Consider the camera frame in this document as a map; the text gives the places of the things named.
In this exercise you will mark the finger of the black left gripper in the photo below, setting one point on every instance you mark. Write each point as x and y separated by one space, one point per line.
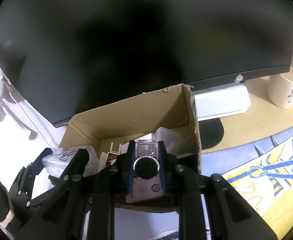
74 171
24 181

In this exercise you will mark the clear plastic bag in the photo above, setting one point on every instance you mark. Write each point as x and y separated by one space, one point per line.
178 141

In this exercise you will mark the brown cardboard box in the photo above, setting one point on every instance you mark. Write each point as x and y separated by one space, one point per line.
172 108

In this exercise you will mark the clear perfume bottle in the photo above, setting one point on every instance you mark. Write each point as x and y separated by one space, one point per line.
146 161

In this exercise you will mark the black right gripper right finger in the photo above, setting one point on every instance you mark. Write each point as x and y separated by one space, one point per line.
209 206

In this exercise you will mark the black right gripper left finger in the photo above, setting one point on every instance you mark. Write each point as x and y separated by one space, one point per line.
63 215

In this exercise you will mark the cream plastic holder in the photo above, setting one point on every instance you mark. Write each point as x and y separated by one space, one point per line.
109 158

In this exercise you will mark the pink printed box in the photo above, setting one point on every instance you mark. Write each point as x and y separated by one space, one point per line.
143 190

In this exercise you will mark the white monitor stand box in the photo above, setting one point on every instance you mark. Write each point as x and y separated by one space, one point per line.
221 101

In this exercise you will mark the cream ceramic mug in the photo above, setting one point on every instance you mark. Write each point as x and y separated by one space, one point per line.
280 89

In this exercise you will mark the yellow blue 404 rug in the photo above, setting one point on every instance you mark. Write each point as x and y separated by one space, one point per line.
266 183

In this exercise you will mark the person left hand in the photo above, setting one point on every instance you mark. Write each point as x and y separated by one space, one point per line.
9 217

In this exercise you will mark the black computer monitor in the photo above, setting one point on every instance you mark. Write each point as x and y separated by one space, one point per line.
68 56

